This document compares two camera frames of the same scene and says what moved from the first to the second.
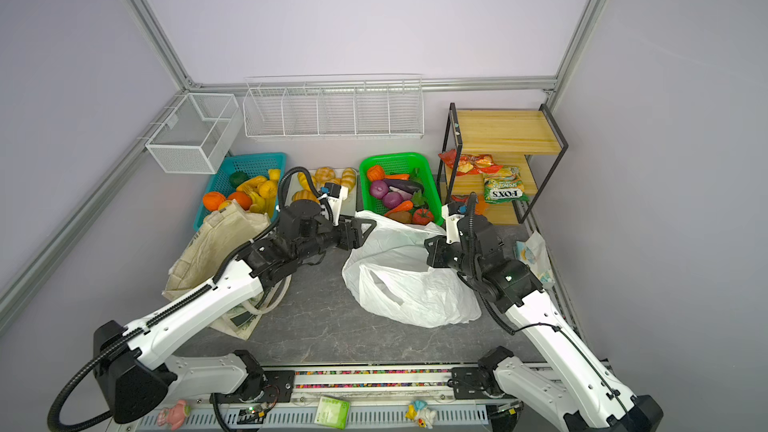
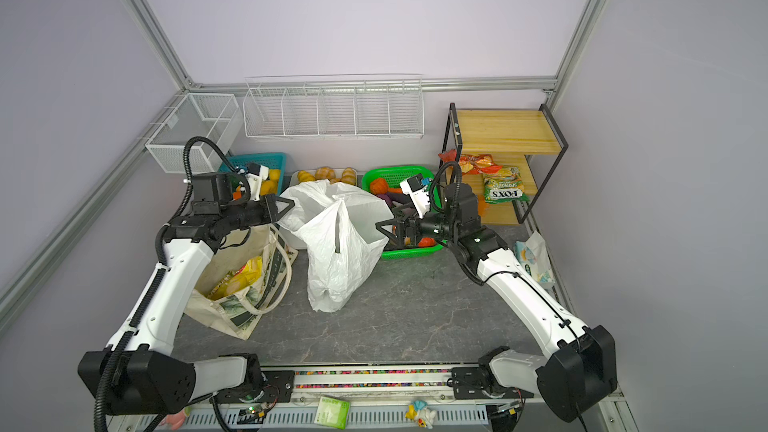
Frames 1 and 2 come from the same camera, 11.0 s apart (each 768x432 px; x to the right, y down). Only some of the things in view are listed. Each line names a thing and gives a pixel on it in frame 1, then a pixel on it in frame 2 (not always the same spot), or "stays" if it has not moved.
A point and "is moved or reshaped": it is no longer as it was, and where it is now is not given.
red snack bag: x=470 y=163 stays
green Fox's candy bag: x=504 y=186 stays
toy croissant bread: x=325 y=175 stays
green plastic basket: x=401 y=163 -> x=384 y=184
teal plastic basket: x=256 y=165 stays
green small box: x=332 y=412 stays
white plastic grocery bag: x=389 y=276 -> x=336 y=227
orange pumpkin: x=376 y=173 -> x=379 y=186
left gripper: x=355 y=238 -> x=269 y=208
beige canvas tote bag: x=215 y=238 is moved or reshaped
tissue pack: x=532 y=252 stays
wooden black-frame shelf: x=503 y=158 stays
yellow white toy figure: x=418 y=410 stays
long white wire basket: x=334 y=106 stays
